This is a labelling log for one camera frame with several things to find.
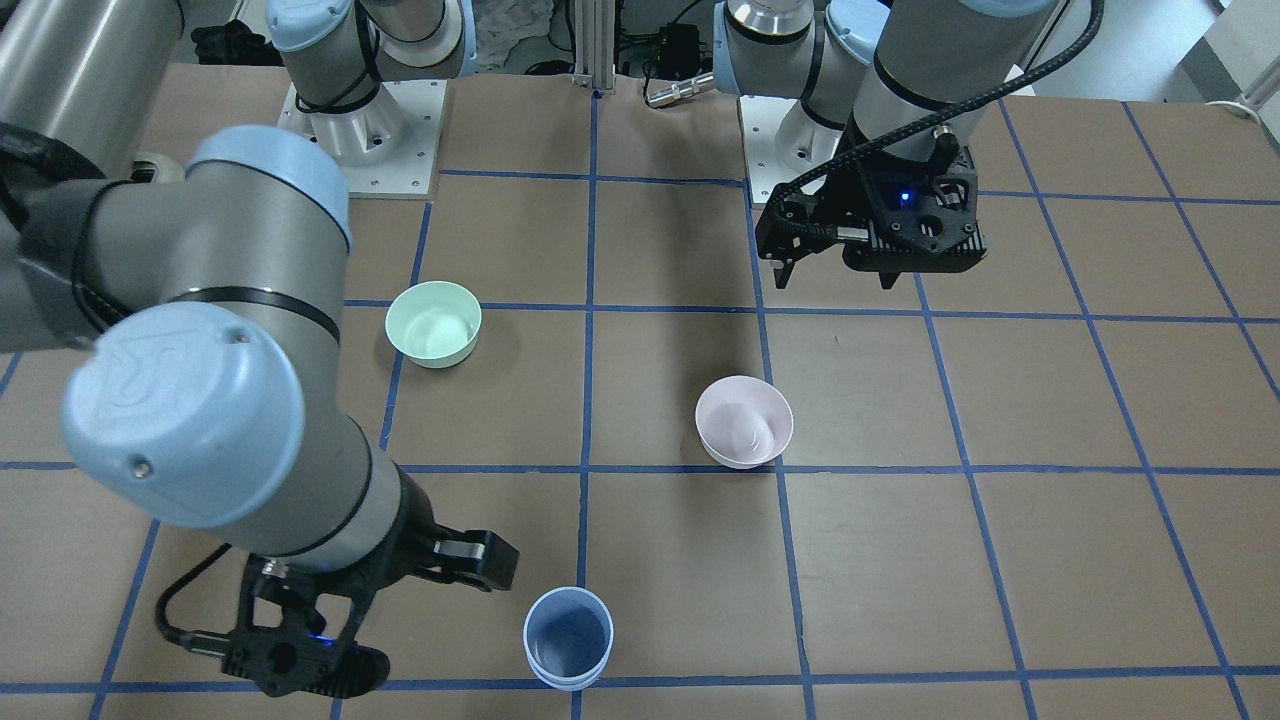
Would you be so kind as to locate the mint green bowl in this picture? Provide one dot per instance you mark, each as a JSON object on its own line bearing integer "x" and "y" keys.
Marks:
{"x": 434, "y": 324}

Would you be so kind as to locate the blue cup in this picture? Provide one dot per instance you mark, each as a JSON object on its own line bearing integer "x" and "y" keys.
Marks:
{"x": 568, "y": 614}
{"x": 568, "y": 667}

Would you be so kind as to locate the aluminium frame post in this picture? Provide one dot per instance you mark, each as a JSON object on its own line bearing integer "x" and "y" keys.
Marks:
{"x": 594, "y": 45}

